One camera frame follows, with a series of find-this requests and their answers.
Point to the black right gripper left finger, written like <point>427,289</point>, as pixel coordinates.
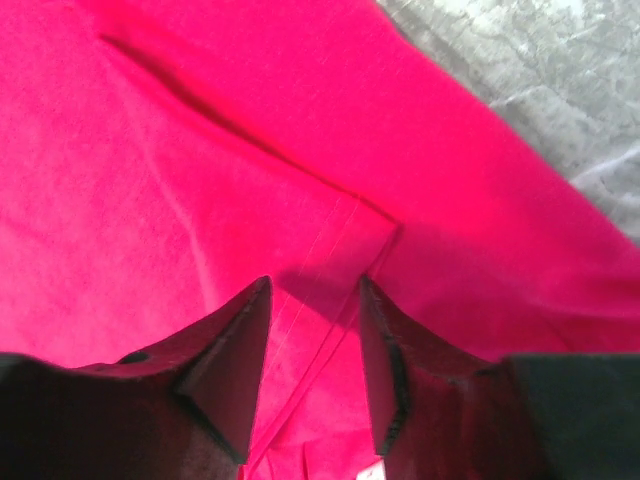
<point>181,408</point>

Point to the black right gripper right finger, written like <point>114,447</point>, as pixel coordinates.
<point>438,412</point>

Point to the red t shirt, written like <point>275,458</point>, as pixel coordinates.
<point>158,156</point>

